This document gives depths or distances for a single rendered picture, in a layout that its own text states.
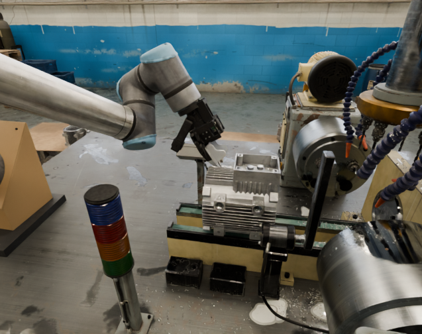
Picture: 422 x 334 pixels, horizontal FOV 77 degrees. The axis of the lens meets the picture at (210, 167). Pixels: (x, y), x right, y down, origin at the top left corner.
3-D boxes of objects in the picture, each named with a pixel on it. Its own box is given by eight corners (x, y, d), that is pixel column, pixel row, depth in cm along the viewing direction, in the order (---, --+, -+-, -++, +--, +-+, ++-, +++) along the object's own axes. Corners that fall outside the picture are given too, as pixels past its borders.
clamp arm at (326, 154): (313, 242, 67) (336, 150, 55) (315, 251, 65) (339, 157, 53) (298, 240, 68) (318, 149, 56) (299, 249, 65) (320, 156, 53)
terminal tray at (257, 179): (275, 176, 80) (277, 155, 77) (277, 197, 71) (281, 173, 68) (235, 173, 82) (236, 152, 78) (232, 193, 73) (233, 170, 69)
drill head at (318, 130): (341, 159, 124) (355, 106, 112) (367, 207, 93) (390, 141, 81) (285, 155, 128) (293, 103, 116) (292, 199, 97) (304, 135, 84)
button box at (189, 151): (223, 162, 103) (224, 149, 103) (221, 159, 96) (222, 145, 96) (180, 159, 105) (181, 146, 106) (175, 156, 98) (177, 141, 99)
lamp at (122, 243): (135, 241, 57) (132, 224, 55) (122, 263, 52) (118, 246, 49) (108, 237, 58) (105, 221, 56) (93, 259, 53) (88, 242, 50)
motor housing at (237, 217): (269, 209, 91) (275, 159, 82) (271, 250, 75) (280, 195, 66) (211, 203, 94) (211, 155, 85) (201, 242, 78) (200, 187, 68)
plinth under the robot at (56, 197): (66, 200, 116) (64, 194, 114) (6, 257, 88) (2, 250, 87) (0, 193, 120) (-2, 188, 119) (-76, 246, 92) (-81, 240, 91)
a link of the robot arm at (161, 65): (151, 52, 76) (175, 34, 69) (175, 91, 80) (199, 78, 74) (130, 61, 69) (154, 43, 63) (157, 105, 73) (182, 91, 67)
